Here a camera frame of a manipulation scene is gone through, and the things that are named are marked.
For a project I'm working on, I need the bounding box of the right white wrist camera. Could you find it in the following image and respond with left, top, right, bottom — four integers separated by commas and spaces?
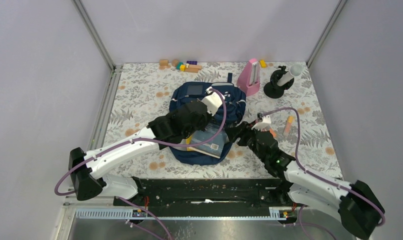
251, 112, 272, 132

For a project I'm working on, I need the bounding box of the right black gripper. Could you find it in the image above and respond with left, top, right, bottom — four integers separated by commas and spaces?
224, 121, 268, 163

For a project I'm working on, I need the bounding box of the navy blue student backpack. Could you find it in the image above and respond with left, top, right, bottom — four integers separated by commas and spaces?
169, 81, 246, 166

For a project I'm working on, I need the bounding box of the plain yellow book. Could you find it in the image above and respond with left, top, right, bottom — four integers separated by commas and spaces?
185, 135, 193, 152

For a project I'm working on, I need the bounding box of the purple cable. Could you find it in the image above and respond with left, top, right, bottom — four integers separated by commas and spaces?
54, 87, 228, 197
261, 106, 387, 228

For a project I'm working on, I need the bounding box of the dark blue paperback book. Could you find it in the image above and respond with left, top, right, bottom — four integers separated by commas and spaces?
190, 123, 232, 159

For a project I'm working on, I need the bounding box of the floral patterned table mat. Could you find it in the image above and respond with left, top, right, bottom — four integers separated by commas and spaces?
104, 62, 343, 179

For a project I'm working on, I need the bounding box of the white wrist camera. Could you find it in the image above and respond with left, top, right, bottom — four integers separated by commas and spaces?
201, 89, 225, 116
251, 112, 272, 132

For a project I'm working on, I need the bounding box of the slotted grey cable duct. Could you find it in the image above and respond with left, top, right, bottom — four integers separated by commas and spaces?
75, 207, 287, 221

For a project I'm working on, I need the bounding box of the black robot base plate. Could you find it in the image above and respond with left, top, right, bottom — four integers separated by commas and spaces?
129, 178, 302, 213

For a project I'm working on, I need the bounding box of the black stand with white tube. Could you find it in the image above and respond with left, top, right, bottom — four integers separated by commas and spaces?
263, 64, 304, 99

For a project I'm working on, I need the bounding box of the orange pink highlighter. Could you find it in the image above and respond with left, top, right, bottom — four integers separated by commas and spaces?
283, 115, 294, 137

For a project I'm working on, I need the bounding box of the pink metronome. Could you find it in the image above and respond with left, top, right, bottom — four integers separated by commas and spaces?
237, 58, 261, 97

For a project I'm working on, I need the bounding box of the purple wooden block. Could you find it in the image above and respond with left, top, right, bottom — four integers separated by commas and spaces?
186, 60, 198, 65

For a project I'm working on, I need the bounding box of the tan wooden cube block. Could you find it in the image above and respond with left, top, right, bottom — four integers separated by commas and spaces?
159, 59, 169, 67

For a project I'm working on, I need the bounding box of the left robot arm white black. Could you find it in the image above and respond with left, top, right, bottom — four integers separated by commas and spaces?
64, 96, 223, 206

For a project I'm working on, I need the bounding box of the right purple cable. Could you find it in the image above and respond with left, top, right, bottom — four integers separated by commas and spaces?
261, 106, 387, 228

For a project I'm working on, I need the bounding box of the orange grey marker pen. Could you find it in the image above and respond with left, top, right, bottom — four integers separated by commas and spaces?
269, 129, 277, 138

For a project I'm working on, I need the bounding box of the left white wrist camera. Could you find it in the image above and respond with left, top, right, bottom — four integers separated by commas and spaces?
201, 89, 225, 116

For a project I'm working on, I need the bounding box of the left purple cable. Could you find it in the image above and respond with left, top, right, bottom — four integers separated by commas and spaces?
54, 87, 228, 197

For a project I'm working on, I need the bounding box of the long tan wooden block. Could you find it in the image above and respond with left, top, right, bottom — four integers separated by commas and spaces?
184, 64, 203, 73

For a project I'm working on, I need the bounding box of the round tan wooden block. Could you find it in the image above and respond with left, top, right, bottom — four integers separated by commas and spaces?
171, 59, 180, 68

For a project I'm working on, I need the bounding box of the teal wooden block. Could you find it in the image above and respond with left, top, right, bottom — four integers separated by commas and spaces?
176, 62, 185, 70

